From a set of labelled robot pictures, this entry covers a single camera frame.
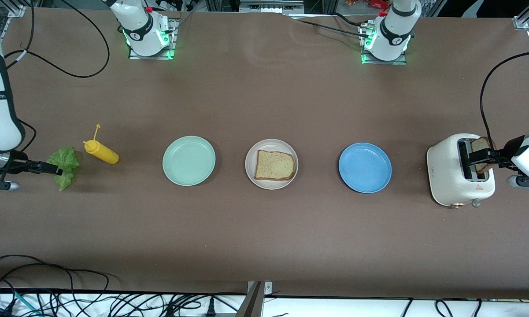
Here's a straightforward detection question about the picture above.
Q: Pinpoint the brown bread slice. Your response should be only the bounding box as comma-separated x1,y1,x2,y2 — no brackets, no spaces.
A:
470,136,498,175
254,150,296,181

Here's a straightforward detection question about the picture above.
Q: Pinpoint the green lettuce leaf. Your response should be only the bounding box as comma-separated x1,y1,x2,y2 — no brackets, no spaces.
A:
48,147,81,192

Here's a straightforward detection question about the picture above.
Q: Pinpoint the blue plate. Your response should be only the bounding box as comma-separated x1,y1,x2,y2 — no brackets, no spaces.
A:
338,142,392,194

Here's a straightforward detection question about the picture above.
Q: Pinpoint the pale green plate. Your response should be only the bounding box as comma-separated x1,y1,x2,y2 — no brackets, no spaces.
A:
162,136,216,187

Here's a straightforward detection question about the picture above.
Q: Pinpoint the beige plate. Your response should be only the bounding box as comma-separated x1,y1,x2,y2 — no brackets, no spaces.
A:
245,139,299,190

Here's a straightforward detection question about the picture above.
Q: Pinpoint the white toaster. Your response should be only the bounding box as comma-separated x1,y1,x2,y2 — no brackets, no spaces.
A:
426,133,496,209

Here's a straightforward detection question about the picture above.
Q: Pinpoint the yellow mustard squeeze bottle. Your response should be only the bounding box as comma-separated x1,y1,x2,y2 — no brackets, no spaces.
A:
83,124,119,165

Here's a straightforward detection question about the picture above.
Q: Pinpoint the person's dark trouser leg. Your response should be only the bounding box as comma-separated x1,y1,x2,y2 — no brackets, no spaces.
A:
436,0,518,18

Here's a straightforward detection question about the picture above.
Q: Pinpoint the red orange packet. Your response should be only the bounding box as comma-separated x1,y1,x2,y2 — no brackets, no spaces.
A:
346,0,390,10

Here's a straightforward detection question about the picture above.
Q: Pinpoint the grey metal equipment box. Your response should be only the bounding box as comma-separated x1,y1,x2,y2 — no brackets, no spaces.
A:
239,0,305,14

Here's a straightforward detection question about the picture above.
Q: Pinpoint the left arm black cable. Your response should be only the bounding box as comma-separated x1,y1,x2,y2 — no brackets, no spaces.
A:
480,51,529,152

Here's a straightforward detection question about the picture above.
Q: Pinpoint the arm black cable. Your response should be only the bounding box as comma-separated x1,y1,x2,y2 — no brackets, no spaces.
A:
2,0,111,152
480,51,529,152

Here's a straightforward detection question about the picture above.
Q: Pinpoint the long black looping cable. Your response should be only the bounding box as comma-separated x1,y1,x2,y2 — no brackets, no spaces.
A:
0,254,115,309

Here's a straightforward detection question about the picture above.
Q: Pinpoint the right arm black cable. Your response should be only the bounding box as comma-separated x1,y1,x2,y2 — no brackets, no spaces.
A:
2,0,111,152

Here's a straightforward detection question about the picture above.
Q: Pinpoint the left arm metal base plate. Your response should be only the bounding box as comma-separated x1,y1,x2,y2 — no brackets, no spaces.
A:
359,22,408,66

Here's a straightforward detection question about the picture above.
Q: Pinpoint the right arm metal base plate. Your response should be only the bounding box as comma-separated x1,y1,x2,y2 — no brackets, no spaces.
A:
129,18,178,60

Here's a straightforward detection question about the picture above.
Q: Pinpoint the thin black base cable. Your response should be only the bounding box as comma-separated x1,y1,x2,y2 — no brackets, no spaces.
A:
298,19,370,38
333,12,370,27

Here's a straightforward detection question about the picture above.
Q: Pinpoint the grey metal table bracket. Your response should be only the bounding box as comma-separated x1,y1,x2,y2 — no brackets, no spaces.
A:
236,281,274,317

